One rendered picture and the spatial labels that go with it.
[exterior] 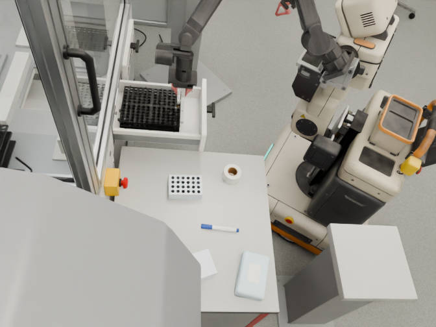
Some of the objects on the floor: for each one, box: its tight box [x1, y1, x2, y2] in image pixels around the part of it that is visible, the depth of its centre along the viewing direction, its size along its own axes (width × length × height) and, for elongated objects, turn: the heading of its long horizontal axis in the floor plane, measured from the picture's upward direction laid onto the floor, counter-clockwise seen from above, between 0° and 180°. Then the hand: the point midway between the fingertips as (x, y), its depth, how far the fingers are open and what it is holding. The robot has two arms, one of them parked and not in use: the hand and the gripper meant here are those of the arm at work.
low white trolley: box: [114, 146, 280, 327], centre depth 170 cm, size 58×62×76 cm
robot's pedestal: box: [276, 223, 418, 327], centre depth 173 cm, size 30×30×76 cm
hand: (181, 93), depth 144 cm, fingers open, 3 cm apart
